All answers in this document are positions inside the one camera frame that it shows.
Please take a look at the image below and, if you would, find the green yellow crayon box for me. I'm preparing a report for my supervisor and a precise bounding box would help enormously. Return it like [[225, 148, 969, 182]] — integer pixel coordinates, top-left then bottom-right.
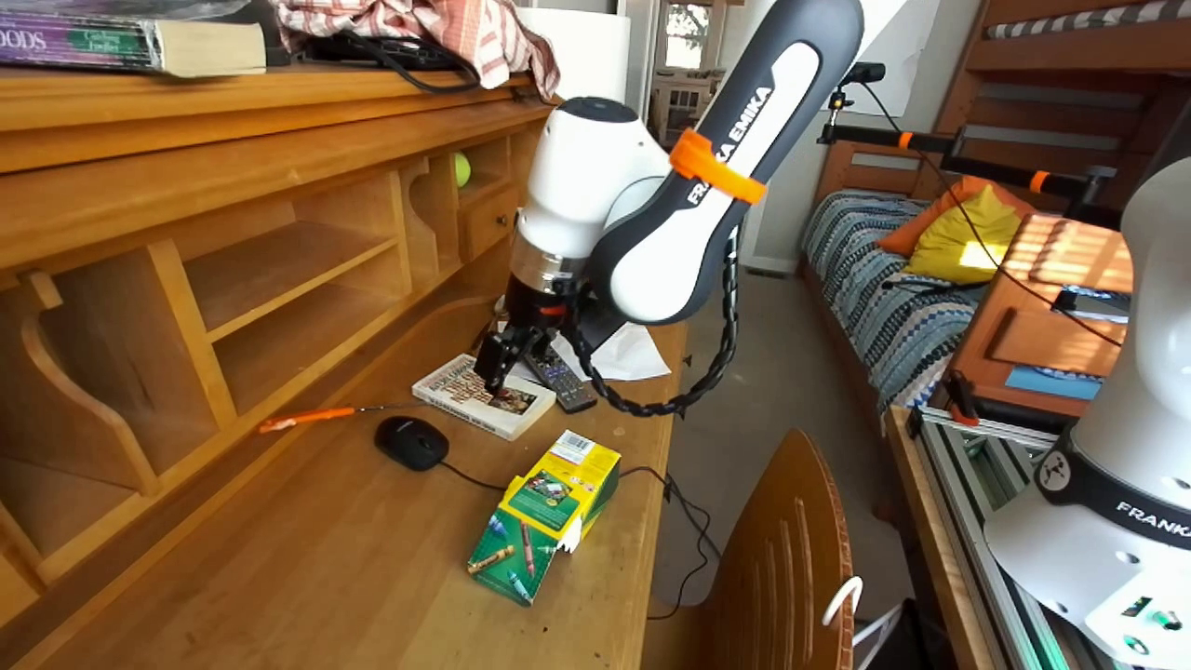
[[466, 429, 622, 609]]

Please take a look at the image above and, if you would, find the wooden bunk bed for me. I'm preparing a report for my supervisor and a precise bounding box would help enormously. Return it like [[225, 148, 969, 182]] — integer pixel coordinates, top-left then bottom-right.
[[798, 0, 1191, 415]]

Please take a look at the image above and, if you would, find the thick purple paperback book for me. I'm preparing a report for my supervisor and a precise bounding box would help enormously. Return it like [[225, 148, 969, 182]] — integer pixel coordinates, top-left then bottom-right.
[[0, 0, 269, 79]]

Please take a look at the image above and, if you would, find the window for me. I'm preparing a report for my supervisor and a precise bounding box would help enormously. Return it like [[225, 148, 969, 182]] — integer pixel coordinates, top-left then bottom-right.
[[662, 0, 729, 72]]

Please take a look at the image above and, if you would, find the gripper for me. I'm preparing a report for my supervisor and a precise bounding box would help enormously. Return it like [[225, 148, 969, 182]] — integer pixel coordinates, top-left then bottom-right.
[[474, 277, 572, 396]]

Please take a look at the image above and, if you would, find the black computer mouse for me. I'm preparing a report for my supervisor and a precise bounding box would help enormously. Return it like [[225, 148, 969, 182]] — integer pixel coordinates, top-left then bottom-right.
[[374, 415, 451, 472]]

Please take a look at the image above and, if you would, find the wooden chair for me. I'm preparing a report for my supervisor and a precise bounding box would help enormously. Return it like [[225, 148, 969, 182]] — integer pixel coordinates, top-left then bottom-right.
[[696, 428, 857, 670]]

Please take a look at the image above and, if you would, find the white sheet of paper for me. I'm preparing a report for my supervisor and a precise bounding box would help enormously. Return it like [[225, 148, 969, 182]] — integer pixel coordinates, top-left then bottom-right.
[[495, 296, 673, 383]]

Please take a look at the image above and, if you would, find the blue paper sheet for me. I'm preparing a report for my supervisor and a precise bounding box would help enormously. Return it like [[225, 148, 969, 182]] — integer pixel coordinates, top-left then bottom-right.
[[1003, 365, 1104, 402]]

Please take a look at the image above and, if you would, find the wooden desk hutch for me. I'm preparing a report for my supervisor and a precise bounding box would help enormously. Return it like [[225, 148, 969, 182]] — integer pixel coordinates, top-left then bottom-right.
[[0, 63, 561, 643]]

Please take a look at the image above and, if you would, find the orange wooden board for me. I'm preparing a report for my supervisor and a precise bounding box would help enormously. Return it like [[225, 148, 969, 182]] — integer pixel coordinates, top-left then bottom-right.
[[947, 213, 1134, 418]]

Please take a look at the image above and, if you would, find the orange handled screwdriver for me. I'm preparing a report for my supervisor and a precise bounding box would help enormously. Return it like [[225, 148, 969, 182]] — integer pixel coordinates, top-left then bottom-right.
[[258, 402, 417, 436]]

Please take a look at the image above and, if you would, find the black remote control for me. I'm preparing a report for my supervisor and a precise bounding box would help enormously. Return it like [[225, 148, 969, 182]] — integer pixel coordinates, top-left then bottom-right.
[[521, 344, 599, 414]]

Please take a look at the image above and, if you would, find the black orange clamp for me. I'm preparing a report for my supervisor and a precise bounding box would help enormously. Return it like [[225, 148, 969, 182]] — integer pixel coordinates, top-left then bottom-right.
[[942, 368, 980, 429]]

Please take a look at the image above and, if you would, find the white plastic hanger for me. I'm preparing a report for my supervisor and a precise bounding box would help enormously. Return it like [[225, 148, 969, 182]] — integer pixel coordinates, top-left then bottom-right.
[[820, 576, 905, 654]]

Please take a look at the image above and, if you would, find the orange pillow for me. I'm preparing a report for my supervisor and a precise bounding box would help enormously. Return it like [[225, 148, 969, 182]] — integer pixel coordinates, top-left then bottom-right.
[[876, 176, 1036, 259]]

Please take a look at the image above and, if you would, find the small wooden drawer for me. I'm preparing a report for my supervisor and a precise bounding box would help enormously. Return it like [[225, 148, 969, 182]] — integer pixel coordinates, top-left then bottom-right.
[[458, 184, 520, 263]]

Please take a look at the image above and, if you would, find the white paperback book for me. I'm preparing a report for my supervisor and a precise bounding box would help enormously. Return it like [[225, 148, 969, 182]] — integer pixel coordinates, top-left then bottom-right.
[[412, 354, 557, 441]]

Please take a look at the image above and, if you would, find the red white plaid cloth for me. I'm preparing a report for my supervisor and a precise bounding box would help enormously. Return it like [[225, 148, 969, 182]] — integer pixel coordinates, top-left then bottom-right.
[[274, 0, 563, 101]]

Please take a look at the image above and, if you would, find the yellow pillow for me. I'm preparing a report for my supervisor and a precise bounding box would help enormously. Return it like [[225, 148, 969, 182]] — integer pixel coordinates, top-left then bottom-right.
[[905, 185, 1024, 286]]

